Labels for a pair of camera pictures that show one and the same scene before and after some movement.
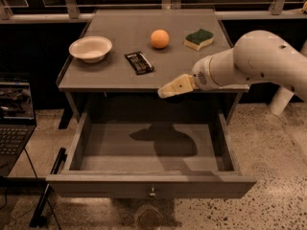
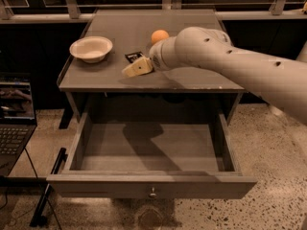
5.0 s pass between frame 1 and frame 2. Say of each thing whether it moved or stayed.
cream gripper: moved
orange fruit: stayed
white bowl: stayed
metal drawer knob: stayed
